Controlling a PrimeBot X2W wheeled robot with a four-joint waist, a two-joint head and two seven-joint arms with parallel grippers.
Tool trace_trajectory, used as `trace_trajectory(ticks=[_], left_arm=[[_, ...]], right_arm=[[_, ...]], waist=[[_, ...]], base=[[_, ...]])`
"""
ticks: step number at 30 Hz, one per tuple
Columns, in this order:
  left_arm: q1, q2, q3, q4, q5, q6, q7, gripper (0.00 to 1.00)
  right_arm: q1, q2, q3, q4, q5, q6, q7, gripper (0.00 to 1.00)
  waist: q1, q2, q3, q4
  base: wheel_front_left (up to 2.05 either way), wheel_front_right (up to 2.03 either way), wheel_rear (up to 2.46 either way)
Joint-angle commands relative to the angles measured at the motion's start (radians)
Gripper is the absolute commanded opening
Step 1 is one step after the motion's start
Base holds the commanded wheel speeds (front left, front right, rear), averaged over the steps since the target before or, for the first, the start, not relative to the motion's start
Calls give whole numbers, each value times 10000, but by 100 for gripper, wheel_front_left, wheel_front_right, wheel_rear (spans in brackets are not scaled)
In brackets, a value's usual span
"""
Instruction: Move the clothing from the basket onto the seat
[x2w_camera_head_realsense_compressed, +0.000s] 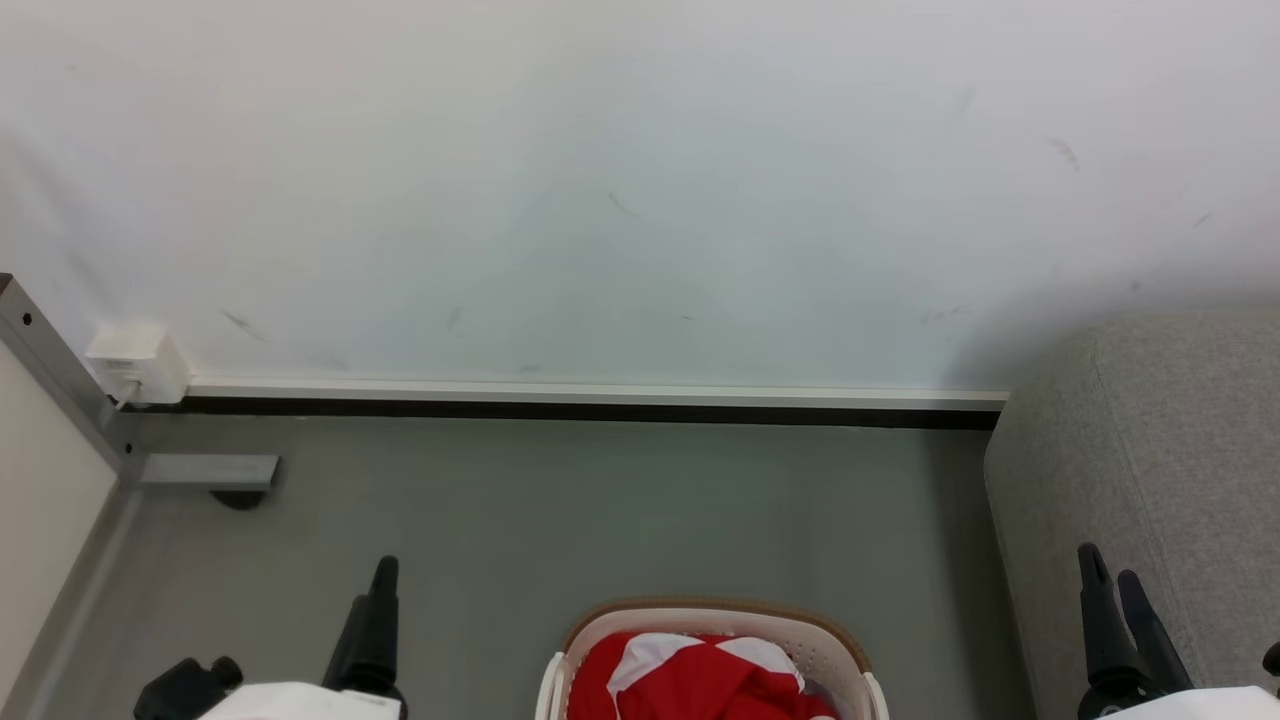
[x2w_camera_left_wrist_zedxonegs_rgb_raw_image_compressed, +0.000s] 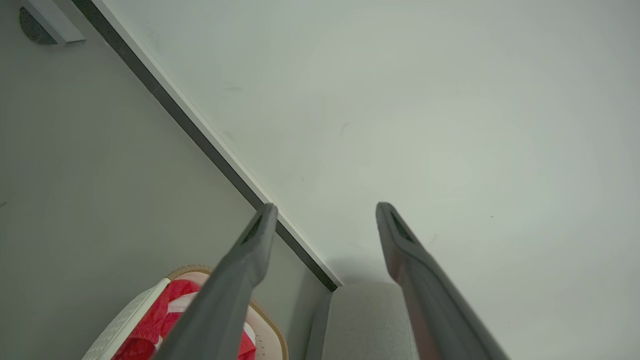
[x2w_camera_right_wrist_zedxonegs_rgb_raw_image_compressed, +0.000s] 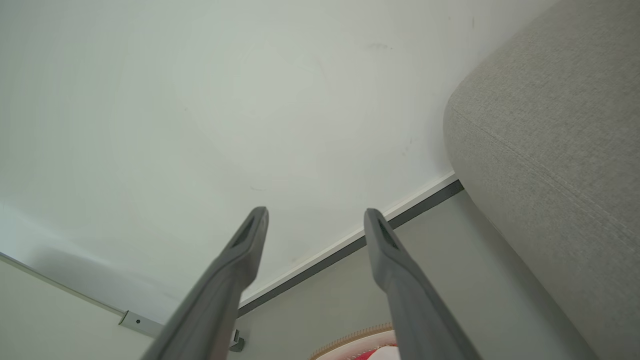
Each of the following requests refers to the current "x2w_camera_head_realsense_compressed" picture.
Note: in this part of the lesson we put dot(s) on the beige partition panel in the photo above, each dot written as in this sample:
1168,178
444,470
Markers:
40,500

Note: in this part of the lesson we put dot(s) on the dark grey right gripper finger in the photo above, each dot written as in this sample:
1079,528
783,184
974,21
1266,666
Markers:
1098,630
1152,640

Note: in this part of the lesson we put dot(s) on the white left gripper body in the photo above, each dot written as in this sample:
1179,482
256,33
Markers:
310,704

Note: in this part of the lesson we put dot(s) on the white wall junction box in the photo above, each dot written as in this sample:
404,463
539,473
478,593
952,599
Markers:
140,360

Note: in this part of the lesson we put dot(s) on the white and black baseboard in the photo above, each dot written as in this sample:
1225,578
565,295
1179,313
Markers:
600,400

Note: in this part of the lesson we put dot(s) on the grey fabric sofa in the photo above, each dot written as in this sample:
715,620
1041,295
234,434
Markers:
1160,450

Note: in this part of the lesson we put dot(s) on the white perforated laundry basket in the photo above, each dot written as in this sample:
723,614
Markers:
835,655

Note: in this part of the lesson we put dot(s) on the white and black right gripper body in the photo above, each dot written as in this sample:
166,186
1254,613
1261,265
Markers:
1180,706

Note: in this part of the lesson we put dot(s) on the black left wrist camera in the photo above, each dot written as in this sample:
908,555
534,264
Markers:
185,688

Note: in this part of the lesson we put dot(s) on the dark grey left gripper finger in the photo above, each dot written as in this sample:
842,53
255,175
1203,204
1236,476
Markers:
384,620
348,650

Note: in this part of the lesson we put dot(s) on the red and white clothing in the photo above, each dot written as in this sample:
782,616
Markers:
700,685

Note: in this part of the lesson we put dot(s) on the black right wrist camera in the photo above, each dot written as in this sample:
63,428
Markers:
1273,660

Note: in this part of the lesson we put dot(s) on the grey metal frame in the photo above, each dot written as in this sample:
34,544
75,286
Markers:
60,380

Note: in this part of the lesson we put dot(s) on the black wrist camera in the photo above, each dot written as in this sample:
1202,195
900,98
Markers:
1273,660
185,688

